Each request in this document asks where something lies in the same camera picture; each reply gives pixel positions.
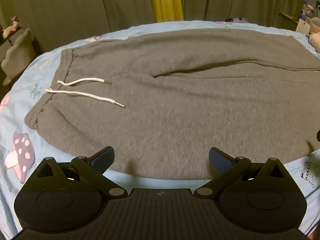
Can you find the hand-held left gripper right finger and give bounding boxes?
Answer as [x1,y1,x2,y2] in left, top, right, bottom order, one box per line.
[194,147,288,198]

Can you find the yellow curtain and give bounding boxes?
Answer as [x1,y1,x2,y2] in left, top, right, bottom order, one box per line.
[146,0,186,23]

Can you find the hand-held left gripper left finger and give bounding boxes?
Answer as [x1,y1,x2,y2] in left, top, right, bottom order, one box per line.
[32,146,126,198]

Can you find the plastic bottle with blue label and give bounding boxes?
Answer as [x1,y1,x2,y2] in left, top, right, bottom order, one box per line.
[300,1,308,21]

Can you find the grey upholstered chair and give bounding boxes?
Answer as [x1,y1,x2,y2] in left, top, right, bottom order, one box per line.
[0,28,36,86]

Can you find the pink plush toy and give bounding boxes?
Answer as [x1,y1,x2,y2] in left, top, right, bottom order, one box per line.
[308,17,320,53]

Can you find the wooden shelf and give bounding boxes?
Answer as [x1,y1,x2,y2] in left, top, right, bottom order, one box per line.
[279,12,301,31]

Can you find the blue printed bedsheet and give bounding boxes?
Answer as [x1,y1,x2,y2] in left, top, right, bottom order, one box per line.
[0,19,320,240]

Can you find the grey drawstring sweat pants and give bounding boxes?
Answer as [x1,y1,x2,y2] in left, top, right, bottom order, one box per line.
[24,29,320,180]

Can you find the grey curtain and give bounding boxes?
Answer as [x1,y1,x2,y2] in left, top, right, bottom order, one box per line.
[182,0,308,28]
[0,0,156,57]

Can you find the small plush toy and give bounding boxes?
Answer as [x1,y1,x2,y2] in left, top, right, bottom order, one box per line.
[2,15,22,40]

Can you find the white box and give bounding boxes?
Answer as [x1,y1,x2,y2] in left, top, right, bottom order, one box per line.
[296,18,311,35]

